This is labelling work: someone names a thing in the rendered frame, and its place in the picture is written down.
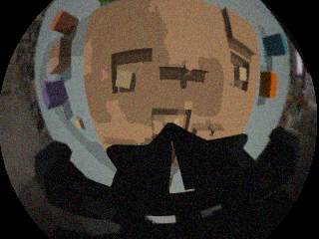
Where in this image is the tan wooden puzzle board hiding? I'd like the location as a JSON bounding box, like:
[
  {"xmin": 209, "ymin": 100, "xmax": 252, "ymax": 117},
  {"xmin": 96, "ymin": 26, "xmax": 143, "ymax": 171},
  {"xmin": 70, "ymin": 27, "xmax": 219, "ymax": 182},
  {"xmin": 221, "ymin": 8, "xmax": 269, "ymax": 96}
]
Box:
[{"xmin": 83, "ymin": 0, "xmax": 259, "ymax": 152}]

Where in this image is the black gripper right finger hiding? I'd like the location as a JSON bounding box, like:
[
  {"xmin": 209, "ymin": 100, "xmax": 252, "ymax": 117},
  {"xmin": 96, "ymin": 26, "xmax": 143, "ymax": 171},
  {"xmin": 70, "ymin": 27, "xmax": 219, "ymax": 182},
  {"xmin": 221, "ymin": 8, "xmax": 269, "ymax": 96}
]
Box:
[{"xmin": 170, "ymin": 123, "xmax": 248, "ymax": 191}]

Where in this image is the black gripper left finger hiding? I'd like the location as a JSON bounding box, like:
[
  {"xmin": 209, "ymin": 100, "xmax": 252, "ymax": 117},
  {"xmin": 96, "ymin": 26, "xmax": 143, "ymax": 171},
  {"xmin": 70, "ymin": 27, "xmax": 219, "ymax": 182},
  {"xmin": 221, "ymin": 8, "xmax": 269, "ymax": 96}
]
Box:
[{"xmin": 107, "ymin": 123, "xmax": 172, "ymax": 186}]

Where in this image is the purple block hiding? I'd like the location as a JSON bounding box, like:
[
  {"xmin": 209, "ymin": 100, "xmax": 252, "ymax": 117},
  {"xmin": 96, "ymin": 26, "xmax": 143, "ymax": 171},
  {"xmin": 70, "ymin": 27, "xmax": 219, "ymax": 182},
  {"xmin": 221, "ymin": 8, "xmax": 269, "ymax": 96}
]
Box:
[{"xmin": 41, "ymin": 81, "xmax": 68, "ymax": 111}]

